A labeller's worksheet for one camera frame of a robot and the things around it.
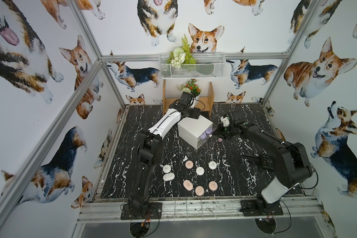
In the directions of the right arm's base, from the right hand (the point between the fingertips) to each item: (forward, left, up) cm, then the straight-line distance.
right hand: (216, 129), depth 89 cm
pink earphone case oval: (-29, +17, -11) cm, 35 cm away
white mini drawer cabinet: (0, +16, 0) cm, 16 cm away
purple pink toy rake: (0, -4, -12) cm, 13 cm away
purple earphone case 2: (-4, +8, -1) cm, 9 cm away
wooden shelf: (+29, +4, -8) cm, 31 cm away
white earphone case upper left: (-19, +30, -12) cm, 38 cm away
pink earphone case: (-17, +17, -12) cm, 27 cm away
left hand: (+14, +13, +2) cm, 19 cm away
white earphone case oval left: (-24, +28, -12) cm, 39 cm away
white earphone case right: (-17, +3, -13) cm, 22 cm away
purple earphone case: (+1, +4, -2) cm, 5 cm away
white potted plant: (+29, +15, +9) cm, 34 cm away
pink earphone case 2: (-29, +4, -12) cm, 31 cm away
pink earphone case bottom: (-31, +11, -12) cm, 35 cm away
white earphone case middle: (-21, +11, -12) cm, 26 cm away
